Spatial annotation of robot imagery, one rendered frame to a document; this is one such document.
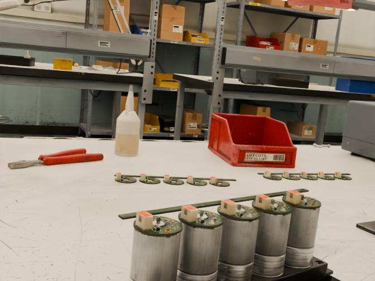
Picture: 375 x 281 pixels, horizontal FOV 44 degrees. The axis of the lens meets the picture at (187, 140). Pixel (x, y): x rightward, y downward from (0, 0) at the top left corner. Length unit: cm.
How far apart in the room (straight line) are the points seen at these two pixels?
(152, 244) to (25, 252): 15
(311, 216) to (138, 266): 12
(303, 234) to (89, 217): 20
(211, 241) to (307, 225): 8
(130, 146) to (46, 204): 23
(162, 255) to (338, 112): 589
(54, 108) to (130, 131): 410
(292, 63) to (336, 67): 34
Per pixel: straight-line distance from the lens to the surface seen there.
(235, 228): 27
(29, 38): 256
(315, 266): 33
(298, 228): 31
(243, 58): 289
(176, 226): 24
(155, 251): 24
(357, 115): 87
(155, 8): 272
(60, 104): 475
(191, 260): 26
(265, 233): 29
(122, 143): 66
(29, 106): 473
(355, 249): 43
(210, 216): 26
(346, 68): 333
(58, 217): 42
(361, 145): 87
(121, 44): 263
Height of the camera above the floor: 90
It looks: 10 degrees down
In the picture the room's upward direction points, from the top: 6 degrees clockwise
